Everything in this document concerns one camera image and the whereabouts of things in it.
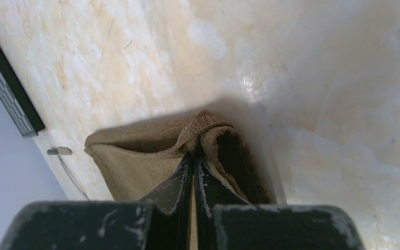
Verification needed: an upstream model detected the silver metal fork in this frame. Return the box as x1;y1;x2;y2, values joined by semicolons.
47;146;91;201

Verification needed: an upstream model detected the brown cloth napkin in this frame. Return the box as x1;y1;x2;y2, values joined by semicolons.
84;110;275;204

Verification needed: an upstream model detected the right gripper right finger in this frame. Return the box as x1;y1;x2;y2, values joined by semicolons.
193;158;364;249

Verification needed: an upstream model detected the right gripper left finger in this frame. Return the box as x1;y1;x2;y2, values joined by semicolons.
0;155;193;249

